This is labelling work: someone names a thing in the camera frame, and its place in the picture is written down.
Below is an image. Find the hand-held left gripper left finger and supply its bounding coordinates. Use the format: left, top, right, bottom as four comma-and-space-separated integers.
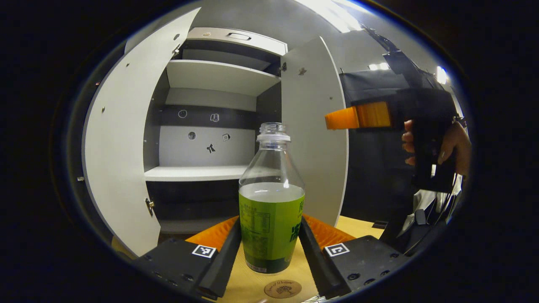
133, 215, 243, 300

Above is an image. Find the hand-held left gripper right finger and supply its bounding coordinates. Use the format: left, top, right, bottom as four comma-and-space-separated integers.
298, 214, 411, 299

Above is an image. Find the round wooden coaster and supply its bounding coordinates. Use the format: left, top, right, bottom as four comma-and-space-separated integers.
264, 279, 302, 299

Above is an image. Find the green label clear bottle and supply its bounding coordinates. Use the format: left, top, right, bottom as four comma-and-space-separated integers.
238, 122, 306, 275

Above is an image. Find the white cabinet door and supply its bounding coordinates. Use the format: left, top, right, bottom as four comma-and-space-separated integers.
81, 7, 202, 257
280, 36, 350, 228

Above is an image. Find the white cabinet shelf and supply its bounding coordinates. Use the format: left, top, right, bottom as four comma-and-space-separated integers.
165, 59, 281, 97
144, 165, 250, 182

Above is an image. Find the white cabinet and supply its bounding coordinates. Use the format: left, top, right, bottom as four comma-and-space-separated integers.
142, 27, 289, 236

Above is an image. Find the long ceiling light panel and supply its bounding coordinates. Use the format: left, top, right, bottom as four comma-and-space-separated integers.
295, 0, 363, 34

